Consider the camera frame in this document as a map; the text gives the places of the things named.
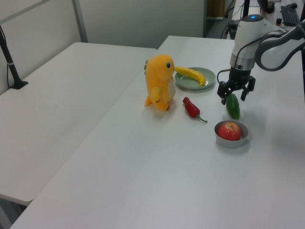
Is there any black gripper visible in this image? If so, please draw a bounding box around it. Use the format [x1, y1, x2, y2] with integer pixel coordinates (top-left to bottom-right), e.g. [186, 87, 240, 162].
[216, 65, 256, 105]

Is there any green cucumber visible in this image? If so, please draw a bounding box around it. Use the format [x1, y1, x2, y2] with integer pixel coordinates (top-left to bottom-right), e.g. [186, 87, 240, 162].
[225, 93, 240, 120]

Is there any small metal bowl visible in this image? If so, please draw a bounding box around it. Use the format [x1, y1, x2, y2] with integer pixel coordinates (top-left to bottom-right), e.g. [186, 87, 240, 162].
[214, 120, 249, 149]

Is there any red apple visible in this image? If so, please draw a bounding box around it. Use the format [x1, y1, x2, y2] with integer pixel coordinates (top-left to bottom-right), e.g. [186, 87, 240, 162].
[218, 121, 242, 141]

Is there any yellow banana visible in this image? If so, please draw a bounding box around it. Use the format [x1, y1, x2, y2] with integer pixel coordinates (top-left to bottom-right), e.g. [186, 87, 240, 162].
[174, 66, 206, 87]

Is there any light green plate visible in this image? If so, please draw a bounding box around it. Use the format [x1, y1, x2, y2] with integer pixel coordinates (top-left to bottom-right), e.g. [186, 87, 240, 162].
[174, 67, 216, 91]

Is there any red chili pepper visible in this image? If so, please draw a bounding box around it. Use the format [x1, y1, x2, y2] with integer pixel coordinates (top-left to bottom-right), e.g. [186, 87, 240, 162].
[182, 96, 208, 124]

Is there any orange plush dinosaur toy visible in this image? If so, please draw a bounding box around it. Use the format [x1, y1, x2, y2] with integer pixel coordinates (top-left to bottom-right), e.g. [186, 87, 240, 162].
[144, 54, 177, 112]

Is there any yellow wooden panel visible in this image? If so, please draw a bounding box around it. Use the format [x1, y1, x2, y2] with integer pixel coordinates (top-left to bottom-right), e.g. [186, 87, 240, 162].
[206, 0, 226, 18]

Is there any black desk object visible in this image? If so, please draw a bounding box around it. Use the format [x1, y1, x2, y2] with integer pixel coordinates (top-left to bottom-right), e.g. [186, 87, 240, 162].
[265, 1, 276, 14]

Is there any black computer keyboard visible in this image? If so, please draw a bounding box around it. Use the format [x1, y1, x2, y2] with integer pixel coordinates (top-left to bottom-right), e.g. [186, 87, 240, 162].
[280, 5, 301, 26]

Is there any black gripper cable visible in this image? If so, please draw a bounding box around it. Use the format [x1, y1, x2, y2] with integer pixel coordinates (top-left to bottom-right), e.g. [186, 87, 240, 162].
[216, 32, 286, 84]

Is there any grey partition frame post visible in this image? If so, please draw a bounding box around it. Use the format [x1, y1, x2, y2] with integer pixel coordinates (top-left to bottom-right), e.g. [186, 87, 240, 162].
[72, 0, 88, 43]

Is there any black camera stand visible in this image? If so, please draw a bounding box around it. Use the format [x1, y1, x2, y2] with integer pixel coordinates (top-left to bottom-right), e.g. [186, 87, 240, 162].
[0, 23, 29, 90]

